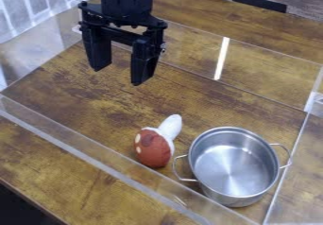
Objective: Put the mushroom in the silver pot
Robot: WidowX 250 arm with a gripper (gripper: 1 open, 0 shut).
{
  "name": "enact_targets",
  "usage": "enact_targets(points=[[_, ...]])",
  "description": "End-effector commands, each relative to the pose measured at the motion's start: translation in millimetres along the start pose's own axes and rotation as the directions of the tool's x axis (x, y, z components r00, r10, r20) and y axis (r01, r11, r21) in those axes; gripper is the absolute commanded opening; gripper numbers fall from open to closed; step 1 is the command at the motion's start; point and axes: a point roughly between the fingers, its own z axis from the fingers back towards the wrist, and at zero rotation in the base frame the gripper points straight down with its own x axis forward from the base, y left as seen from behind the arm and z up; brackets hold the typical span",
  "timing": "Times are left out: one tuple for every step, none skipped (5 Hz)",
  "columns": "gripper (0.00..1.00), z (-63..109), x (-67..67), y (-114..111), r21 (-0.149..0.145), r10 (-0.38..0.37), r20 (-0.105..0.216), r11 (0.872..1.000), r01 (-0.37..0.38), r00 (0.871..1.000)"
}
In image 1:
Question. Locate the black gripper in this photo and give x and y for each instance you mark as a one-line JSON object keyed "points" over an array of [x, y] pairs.
{"points": [[137, 29]]}

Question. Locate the red white plush mushroom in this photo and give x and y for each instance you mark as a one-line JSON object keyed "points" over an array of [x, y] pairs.
{"points": [[153, 142]]}

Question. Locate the silver metal pot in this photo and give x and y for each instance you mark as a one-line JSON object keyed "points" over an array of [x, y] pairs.
{"points": [[233, 164]]}

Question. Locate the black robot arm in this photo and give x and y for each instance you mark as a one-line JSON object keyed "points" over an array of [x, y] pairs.
{"points": [[123, 7]]}

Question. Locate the clear acrylic enclosure wall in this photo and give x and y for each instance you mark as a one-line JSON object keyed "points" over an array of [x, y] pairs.
{"points": [[241, 67]]}

